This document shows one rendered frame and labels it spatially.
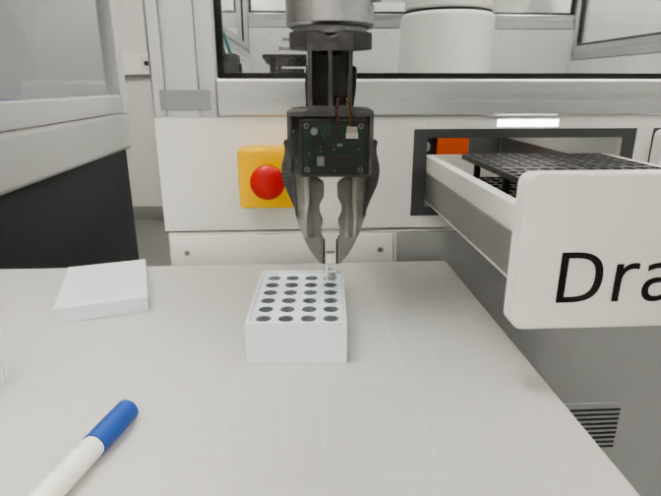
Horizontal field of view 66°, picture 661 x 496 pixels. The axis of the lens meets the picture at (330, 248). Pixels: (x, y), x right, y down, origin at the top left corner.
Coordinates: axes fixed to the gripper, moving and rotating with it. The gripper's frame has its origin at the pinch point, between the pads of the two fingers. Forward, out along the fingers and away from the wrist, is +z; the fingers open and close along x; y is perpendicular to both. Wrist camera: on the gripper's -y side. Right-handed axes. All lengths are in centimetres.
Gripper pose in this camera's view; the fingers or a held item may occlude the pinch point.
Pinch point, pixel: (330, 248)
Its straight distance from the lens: 52.0
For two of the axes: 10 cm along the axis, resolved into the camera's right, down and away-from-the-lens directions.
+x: 10.0, 0.0, 0.0
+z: 0.0, 9.5, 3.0
